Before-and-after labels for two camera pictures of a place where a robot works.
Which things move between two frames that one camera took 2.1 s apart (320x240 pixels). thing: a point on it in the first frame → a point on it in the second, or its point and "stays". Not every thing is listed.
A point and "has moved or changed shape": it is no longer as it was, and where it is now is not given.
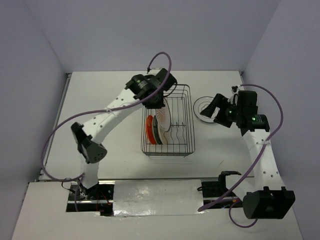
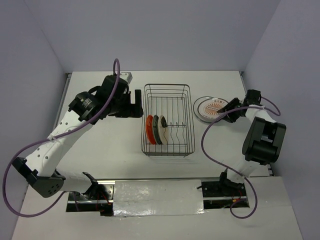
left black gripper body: x=158 y=103 → x=123 y=107
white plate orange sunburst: x=163 y=116 has moved or changed shape
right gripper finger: x=209 y=110 → x=232 y=105
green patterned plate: x=155 y=130 stays
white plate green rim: x=200 y=104 stays
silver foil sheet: x=161 y=197 stays
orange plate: x=149 y=125 stays
